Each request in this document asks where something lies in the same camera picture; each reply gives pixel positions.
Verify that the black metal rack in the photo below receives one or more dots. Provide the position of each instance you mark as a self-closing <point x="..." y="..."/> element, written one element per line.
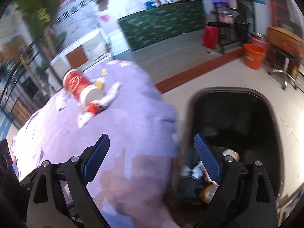
<point x="231" y="29"/>

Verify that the orange plastic bucket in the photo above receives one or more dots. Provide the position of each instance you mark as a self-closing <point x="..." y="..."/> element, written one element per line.
<point x="254" y="56"/>

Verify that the green potted plant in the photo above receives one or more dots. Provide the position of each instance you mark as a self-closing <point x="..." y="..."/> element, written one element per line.
<point x="38" y="14"/>

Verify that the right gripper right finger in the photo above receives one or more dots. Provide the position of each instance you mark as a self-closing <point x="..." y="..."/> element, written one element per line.
<point x="244" y="197"/>

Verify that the orange cushion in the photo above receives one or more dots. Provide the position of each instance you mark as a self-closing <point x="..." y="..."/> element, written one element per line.
<point x="77" y="57"/>

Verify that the red snack wrapper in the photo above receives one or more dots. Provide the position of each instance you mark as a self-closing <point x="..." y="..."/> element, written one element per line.
<point x="95" y="108"/>

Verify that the white wicker sofa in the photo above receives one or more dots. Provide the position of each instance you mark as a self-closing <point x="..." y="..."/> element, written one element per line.
<point x="96" y="46"/>

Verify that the black trash bin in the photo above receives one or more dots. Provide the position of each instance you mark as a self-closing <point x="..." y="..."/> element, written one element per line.
<point x="241" y="123"/>

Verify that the red box on floor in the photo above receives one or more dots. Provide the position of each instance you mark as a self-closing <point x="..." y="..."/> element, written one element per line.
<point x="210" y="37"/>

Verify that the black iron railing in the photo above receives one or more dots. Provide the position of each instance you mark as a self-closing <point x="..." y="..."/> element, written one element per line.
<point x="27" y="83"/>

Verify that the red ladder shelf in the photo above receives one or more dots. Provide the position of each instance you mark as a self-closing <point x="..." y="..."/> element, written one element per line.
<point x="279" y="12"/>

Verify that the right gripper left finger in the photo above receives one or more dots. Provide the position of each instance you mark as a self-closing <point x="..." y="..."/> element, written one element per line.
<point x="59" y="196"/>

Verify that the white torn wrapper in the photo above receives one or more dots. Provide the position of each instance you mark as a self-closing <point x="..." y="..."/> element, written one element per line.
<point x="94" y="100"/>

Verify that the white orange drink bottle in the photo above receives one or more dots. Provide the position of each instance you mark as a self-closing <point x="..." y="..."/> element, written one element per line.
<point x="207" y="193"/>

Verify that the red tea cup black lid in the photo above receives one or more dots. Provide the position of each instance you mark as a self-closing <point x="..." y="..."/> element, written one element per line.
<point x="81" y="88"/>

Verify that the green patterned counter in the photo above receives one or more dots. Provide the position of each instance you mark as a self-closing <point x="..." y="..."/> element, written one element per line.
<point x="153" y="25"/>

